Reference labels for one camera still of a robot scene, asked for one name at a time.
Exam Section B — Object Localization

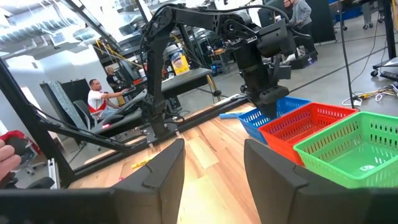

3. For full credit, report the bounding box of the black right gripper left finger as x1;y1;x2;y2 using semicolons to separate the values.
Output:
112;138;187;224

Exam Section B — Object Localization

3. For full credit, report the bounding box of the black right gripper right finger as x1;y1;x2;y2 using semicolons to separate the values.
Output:
244;139;353;224

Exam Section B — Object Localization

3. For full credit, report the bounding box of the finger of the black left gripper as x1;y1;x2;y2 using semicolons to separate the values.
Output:
257;104;269;121
267;102;279;120

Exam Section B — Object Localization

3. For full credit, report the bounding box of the blue plastic basket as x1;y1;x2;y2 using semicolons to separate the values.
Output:
238;96;312;146

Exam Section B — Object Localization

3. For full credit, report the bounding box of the red plastic basket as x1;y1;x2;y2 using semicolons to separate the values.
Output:
257;101;359;167

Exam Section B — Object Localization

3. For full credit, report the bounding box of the yellow marker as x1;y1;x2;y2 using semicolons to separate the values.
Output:
130;159;152;170

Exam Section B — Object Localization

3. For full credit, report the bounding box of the black desk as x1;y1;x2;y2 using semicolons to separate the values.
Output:
160;67;215;101

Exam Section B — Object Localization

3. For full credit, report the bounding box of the dark grey desk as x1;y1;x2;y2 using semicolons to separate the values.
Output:
91;93;149;138

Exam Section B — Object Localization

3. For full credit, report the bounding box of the person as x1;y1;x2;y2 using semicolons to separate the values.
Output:
86;78;130;122
283;0;318;57
360;0;376;31
105;66;127;94

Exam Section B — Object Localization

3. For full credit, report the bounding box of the green plastic basket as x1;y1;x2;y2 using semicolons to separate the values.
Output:
293;111;398;190

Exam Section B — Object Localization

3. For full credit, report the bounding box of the grey office chair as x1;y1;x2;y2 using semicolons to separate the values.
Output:
73;99;96;129

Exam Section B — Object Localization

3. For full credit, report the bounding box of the black caster table leg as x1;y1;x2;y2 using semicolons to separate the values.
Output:
369;0;398;82

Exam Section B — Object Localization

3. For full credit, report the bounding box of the person's hand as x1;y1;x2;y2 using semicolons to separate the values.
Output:
0;139;22;182

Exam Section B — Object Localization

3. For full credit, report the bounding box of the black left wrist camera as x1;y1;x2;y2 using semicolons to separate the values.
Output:
256;18;297;59

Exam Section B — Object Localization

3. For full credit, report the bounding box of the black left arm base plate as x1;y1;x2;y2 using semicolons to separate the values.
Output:
141;124;187;146

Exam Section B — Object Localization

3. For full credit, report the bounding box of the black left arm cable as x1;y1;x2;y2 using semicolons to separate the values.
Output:
201;3;312;40

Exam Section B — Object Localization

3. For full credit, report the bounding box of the white cable bundle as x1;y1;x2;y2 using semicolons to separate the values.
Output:
341;82;398;107

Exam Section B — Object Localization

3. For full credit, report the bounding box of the black hanging cable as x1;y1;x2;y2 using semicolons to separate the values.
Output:
337;0;356;110

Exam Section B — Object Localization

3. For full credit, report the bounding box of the black aluminium rig frame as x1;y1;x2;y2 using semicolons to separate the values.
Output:
0;57;252;190

